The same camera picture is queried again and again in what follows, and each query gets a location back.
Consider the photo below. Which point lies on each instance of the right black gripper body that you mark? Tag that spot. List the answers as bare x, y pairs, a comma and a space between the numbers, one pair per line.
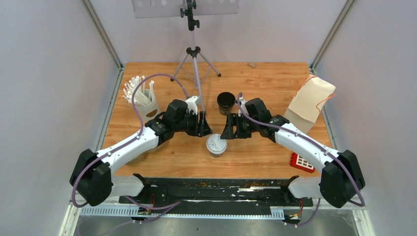
246, 126

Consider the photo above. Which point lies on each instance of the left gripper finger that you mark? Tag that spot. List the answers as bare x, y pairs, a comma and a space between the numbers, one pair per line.
203, 131
203, 125

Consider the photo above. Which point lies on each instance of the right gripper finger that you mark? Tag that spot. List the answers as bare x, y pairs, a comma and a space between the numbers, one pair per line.
228, 133
232, 120

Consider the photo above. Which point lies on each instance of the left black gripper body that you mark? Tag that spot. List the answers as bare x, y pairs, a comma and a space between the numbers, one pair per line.
190, 124

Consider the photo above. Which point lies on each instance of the black paper cup stack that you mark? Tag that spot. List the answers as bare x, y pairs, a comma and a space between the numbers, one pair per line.
225, 101

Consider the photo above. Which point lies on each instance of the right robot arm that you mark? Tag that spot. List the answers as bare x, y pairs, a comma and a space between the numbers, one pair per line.
341, 177

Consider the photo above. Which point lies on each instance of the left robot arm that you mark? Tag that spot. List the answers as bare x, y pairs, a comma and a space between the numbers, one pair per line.
94, 177

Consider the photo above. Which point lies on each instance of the kraft paper takeout bag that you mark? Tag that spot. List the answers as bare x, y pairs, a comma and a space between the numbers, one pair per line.
308, 102

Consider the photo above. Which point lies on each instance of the white straw holder cup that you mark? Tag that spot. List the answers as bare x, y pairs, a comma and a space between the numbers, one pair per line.
148, 109

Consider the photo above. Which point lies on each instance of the bundle of wrapped straws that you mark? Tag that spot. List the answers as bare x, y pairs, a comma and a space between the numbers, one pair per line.
131, 85

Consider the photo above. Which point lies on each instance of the red grid block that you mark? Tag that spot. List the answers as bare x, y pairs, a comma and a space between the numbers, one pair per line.
300, 163

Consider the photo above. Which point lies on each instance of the silver tripod stand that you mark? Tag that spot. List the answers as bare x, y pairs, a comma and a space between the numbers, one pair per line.
186, 11

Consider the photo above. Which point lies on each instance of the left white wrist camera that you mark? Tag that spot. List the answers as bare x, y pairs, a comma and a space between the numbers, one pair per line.
192, 104

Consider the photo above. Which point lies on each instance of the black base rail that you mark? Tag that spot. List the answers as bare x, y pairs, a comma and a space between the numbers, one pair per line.
219, 196

